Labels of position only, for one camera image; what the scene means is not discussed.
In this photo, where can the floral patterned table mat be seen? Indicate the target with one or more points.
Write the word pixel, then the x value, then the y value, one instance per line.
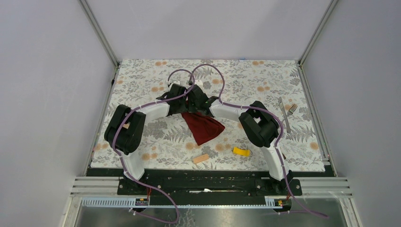
pixel 168 143

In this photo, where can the dark red cloth napkin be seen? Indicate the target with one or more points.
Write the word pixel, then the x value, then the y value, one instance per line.
pixel 203 128

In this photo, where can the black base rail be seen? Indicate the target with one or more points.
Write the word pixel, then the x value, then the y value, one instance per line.
pixel 200 187

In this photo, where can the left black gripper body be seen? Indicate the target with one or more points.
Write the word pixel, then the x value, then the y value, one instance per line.
pixel 182 107

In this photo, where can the light wooden block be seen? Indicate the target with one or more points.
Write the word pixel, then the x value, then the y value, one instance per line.
pixel 200 159

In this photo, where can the silver table knife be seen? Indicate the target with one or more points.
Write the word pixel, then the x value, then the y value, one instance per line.
pixel 282 108

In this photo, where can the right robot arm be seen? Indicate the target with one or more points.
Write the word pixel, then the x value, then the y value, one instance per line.
pixel 261 128

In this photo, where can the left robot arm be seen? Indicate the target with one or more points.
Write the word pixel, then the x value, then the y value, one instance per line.
pixel 125 129

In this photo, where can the silver fork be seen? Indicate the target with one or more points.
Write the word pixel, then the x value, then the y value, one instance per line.
pixel 292 110

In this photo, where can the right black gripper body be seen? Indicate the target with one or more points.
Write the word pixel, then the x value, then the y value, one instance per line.
pixel 193 106

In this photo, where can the yellow block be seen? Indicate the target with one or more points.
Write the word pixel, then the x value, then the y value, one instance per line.
pixel 241 152

